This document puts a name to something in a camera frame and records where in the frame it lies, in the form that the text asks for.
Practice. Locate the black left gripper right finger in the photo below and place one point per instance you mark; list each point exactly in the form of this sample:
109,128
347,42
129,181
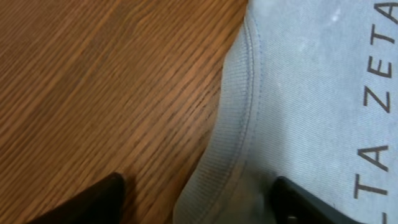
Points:
291,203

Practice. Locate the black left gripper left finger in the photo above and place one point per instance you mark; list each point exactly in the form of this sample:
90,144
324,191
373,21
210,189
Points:
100,203

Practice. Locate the light blue printed t-shirt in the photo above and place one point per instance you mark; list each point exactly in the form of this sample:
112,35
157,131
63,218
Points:
308,92

